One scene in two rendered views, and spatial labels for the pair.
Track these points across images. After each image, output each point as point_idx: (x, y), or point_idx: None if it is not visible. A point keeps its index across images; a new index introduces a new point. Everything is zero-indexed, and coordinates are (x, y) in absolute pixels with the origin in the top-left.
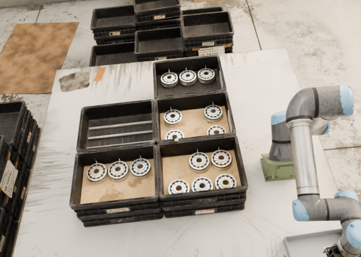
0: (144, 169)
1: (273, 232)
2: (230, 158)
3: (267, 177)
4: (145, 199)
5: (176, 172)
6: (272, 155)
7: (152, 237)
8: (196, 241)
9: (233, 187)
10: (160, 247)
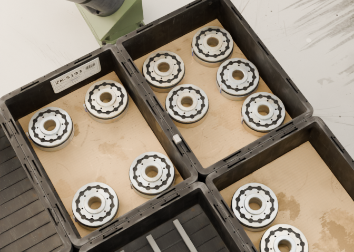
0: (255, 192)
1: None
2: (156, 55)
3: (140, 24)
4: (333, 133)
5: (224, 140)
6: None
7: None
8: (307, 88)
9: (230, 8)
10: (349, 137)
